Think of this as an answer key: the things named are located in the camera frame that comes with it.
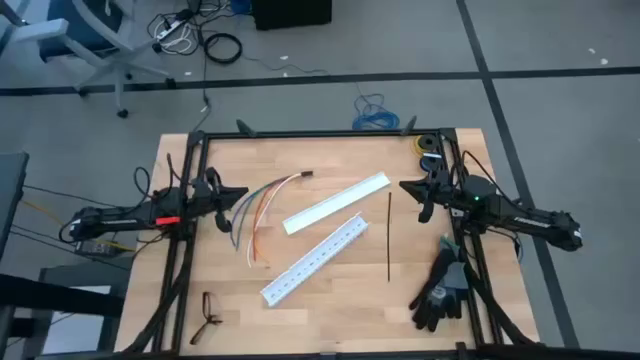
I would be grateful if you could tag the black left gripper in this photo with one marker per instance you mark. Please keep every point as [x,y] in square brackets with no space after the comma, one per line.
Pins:
[223,220]

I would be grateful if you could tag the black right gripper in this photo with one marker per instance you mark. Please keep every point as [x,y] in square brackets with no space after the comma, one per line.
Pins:
[426,212]

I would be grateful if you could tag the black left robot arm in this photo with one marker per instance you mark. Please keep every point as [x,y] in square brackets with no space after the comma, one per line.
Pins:
[110,220]

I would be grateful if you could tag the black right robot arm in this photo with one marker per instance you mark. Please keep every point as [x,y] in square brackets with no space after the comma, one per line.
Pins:
[530,220]

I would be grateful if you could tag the black grey work glove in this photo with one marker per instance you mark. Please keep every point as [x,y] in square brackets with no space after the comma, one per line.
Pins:
[425,310]
[457,275]

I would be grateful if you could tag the black eyeglasses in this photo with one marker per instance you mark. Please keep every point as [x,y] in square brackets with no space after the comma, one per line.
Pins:
[214,320]

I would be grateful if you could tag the black power adapter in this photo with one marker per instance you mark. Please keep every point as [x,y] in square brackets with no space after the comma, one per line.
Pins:
[95,247]

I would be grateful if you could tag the white power strip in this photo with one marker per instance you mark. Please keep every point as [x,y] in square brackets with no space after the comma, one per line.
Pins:
[170,30]

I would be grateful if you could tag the office chair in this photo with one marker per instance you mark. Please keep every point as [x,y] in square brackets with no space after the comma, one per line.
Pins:
[115,55]

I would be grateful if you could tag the large black box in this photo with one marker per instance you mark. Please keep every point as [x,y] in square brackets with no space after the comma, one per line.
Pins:
[290,12]

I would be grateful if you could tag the dark grey bench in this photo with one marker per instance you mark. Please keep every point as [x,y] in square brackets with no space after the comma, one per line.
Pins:
[50,295]

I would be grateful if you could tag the dark desk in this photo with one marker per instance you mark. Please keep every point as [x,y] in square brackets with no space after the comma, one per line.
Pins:
[10,200]

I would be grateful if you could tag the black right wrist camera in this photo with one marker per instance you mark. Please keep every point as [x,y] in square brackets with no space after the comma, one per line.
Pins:
[446,192]

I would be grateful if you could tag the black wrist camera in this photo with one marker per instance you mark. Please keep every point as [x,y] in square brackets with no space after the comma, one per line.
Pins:
[446,192]
[205,194]

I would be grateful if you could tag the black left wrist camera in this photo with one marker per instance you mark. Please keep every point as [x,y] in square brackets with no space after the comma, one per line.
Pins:
[205,194]

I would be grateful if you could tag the black aluminium rig frame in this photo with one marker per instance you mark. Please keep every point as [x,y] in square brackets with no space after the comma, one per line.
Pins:
[325,134]

